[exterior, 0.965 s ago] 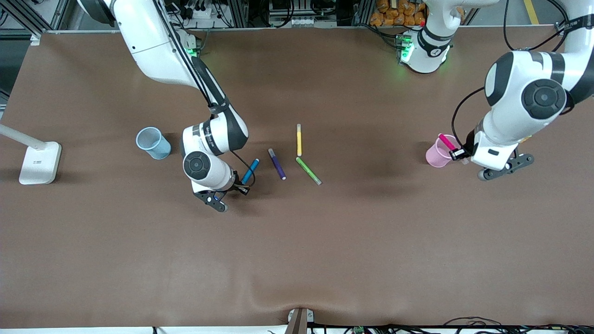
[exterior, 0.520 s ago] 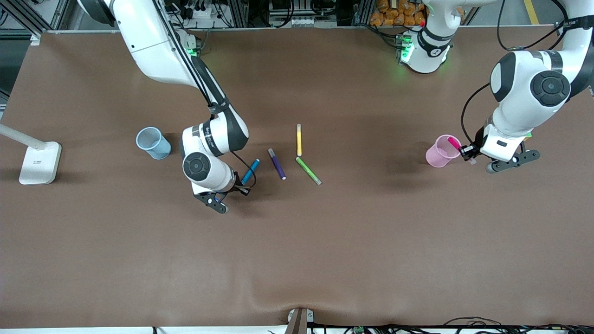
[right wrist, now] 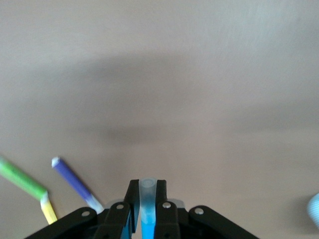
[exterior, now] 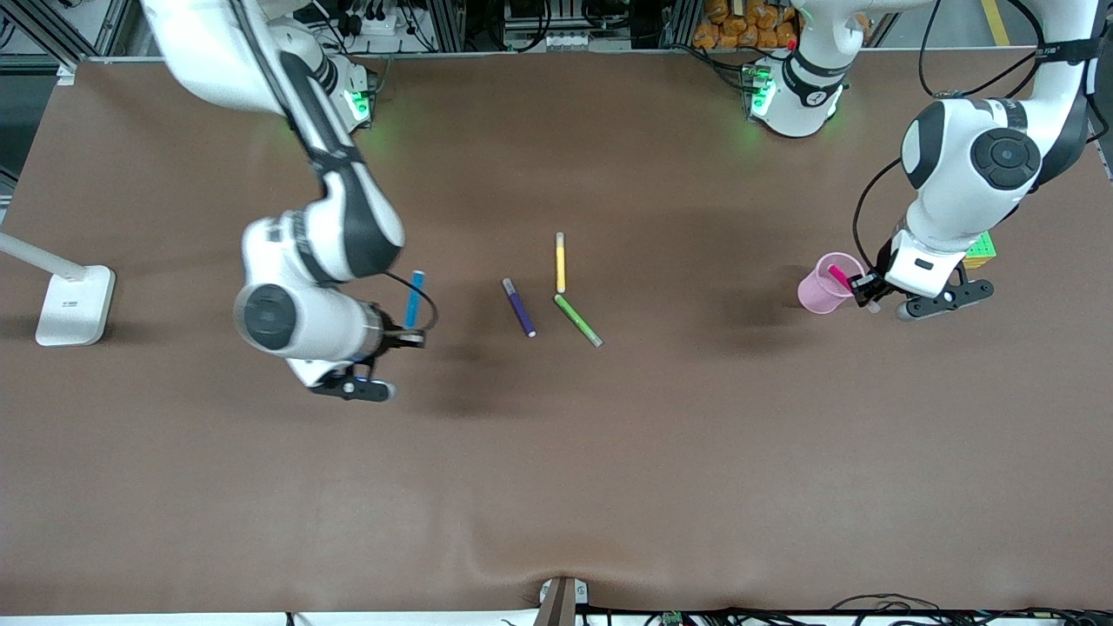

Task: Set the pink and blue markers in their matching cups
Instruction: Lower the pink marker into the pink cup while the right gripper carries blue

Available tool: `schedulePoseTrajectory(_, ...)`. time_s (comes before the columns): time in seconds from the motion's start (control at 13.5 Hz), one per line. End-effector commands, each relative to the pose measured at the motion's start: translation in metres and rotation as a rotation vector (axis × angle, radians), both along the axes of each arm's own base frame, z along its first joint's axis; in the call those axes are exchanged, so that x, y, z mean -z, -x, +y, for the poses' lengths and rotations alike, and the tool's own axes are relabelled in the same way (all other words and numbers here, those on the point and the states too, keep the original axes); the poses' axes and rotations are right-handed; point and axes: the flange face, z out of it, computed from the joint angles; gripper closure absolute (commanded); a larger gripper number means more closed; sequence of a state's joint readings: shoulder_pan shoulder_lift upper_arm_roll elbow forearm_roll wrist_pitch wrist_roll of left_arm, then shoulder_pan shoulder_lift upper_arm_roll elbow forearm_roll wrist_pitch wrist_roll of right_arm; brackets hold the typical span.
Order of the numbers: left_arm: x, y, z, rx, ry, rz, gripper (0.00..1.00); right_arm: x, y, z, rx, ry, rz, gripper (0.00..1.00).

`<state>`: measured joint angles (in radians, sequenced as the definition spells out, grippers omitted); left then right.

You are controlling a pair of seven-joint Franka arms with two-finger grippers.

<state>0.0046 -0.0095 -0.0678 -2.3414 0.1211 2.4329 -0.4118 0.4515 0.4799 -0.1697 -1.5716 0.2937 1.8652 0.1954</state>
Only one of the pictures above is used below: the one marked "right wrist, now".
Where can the yellow highlighter marker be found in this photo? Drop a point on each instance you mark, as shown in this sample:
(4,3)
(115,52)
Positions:
(48,211)

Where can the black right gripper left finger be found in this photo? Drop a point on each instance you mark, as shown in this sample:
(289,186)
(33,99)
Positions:
(114,221)

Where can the green highlighter marker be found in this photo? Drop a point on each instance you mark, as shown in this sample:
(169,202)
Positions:
(22,180)

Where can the blue highlighter marker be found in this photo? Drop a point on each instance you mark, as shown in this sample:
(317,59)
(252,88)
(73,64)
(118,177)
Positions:
(148,199)

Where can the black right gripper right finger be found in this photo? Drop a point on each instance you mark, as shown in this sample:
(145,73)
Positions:
(169,224)

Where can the blue ribbed plastic cup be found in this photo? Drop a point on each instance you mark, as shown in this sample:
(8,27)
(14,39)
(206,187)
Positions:
(314,209)

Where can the purple highlighter marker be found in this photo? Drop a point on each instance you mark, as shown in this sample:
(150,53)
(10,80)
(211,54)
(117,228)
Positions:
(72,179)

